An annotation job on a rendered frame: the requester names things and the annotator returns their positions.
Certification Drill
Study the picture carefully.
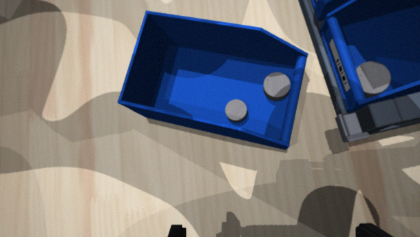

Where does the blue open-front bin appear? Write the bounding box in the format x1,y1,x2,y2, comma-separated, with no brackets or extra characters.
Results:
319,0,420,112
311,0,350,22
118,11,308,150

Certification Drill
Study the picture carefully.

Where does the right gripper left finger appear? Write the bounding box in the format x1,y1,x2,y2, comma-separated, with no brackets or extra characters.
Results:
168,225,186,237

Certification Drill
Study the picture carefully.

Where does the grey metal shelf rack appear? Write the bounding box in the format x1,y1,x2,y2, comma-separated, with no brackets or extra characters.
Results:
298,0,420,143

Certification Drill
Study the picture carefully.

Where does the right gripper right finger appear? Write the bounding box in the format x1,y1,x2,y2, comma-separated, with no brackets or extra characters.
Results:
355,223,393,237

